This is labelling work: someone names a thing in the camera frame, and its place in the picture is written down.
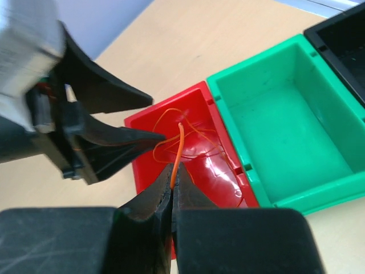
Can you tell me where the black plastic bin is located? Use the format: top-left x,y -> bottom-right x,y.
304,3 -> 364,106

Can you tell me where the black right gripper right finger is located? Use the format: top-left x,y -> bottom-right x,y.
172,165 -> 325,273

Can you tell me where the orange thin wire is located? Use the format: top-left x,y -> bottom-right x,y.
151,107 -> 237,191

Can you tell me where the green plastic bin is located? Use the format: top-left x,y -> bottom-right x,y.
207,34 -> 364,215

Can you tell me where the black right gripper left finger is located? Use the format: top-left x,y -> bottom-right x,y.
1,164 -> 173,273

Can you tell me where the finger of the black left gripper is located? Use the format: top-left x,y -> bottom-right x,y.
76,103 -> 166,183
58,23 -> 153,114

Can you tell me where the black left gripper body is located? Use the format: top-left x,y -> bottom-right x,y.
1,82 -> 97,184

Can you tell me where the red plastic bin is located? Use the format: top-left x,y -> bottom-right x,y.
124,81 -> 259,208

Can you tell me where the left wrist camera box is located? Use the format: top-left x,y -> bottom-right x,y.
1,1 -> 65,98

